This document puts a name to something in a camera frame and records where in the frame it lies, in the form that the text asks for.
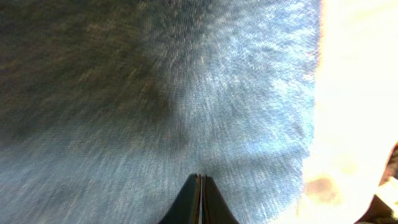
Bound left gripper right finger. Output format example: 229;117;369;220
201;176;238;224

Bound blue denim jeans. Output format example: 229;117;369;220
1;0;320;223

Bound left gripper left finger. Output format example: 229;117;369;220
159;174;201;224

